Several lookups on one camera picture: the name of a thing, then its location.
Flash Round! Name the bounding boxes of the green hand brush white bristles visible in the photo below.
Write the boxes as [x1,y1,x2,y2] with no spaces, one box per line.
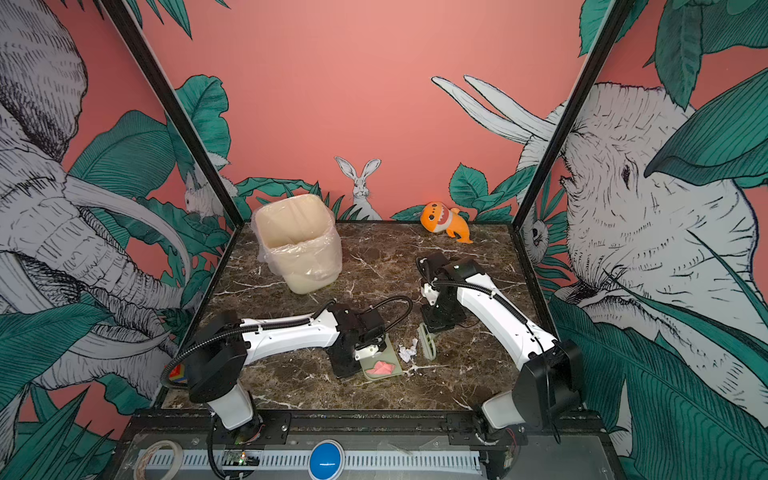
[417,323,437,361]

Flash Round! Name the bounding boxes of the green plastic dustpan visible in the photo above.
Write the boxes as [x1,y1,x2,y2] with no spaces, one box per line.
[359,335,403,381]

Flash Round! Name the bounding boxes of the pink paper scrap front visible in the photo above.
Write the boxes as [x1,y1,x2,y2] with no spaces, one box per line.
[365,361,395,377]

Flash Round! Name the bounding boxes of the white paper front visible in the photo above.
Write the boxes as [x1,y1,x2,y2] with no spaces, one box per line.
[398,338,418,363]

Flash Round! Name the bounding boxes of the beige bin with plastic liner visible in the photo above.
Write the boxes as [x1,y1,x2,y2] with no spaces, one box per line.
[251,194,342,294]

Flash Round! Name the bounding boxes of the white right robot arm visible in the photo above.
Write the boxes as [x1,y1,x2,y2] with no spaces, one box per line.
[416,253,585,430]

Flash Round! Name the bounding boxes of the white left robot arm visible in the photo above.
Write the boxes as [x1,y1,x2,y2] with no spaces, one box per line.
[161,301,386,431]

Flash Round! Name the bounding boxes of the red toy block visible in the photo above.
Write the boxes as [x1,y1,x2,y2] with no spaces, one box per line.
[168,364,187,386]

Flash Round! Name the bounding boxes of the clear tape roll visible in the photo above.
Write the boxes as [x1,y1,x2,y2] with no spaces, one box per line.
[133,440,185,480]

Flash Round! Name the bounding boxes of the white slotted cable duct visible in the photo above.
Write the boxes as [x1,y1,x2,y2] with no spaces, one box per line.
[133,448,483,476]

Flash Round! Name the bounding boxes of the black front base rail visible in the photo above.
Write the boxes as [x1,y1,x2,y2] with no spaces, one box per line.
[118,409,604,450]

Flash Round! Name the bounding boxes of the black right corner frame post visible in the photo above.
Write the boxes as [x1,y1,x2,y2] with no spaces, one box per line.
[512,0,634,233]

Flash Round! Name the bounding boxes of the black corner frame post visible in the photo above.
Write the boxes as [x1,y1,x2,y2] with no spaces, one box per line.
[101,0,244,229]
[512,0,634,233]

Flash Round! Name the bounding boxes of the black left corner frame post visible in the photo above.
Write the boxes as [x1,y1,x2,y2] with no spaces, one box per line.
[101,0,244,229]

